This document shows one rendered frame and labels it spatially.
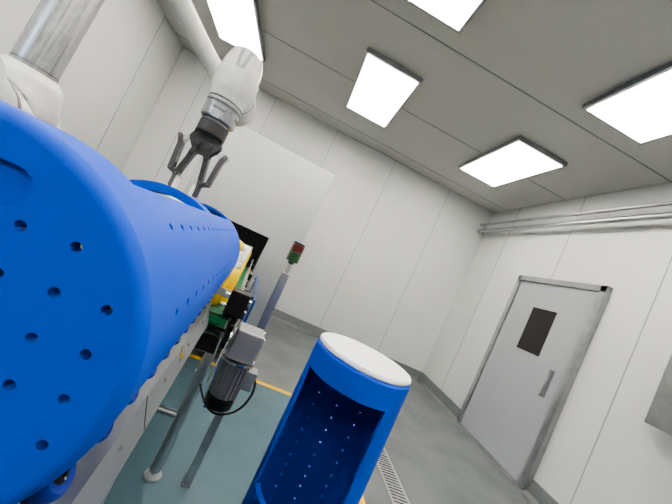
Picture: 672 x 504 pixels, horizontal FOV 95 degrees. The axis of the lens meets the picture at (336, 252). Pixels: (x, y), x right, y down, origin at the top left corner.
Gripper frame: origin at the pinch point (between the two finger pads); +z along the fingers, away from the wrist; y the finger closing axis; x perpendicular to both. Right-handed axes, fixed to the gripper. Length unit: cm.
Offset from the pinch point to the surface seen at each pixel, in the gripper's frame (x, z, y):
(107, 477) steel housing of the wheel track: -45, 37, 19
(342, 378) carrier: -19, 24, 55
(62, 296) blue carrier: -66, 9, 14
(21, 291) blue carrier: -66, 10, 12
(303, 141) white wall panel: 447, -170, 18
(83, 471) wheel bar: -52, 31, 17
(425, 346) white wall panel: 411, 63, 372
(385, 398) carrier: -21, 24, 66
